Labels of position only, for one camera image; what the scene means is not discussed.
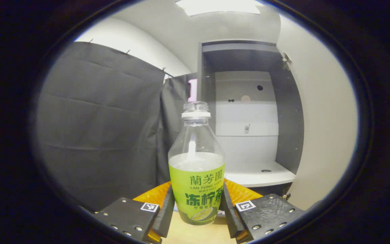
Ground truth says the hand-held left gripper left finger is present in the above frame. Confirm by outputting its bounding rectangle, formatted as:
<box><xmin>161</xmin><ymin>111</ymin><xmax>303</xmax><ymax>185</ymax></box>
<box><xmin>92</xmin><ymin>183</ymin><xmax>176</xmax><ymax>244</ymax></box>

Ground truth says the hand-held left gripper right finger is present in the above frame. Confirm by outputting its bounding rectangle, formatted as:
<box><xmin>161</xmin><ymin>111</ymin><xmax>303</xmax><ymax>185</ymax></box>
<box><xmin>219</xmin><ymin>181</ymin><xmax>306</xmax><ymax>243</ymax></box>

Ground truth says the green label plastic bottle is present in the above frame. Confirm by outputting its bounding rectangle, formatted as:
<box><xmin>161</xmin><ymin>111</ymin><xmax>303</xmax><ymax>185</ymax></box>
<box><xmin>168</xmin><ymin>101</ymin><xmax>226</xmax><ymax>226</ymax></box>

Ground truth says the dark grey cabinet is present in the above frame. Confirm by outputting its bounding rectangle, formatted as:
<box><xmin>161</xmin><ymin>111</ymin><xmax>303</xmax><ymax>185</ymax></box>
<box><xmin>197</xmin><ymin>40</ymin><xmax>304</xmax><ymax>198</ymax></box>

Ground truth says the beige cabinet door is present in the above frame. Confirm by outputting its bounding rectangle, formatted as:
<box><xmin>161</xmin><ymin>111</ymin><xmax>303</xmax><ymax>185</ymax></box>
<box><xmin>276</xmin><ymin>14</ymin><xmax>359</xmax><ymax>211</ymax></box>

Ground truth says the black backdrop cloth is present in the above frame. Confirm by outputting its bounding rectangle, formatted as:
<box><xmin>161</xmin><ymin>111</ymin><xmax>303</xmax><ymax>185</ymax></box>
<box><xmin>36</xmin><ymin>41</ymin><xmax>199</xmax><ymax>211</ymax></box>

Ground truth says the ceiling light panel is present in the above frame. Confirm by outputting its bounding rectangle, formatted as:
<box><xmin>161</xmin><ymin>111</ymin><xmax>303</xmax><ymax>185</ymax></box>
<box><xmin>176</xmin><ymin>0</ymin><xmax>260</xmax><ymax>16</ymax></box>

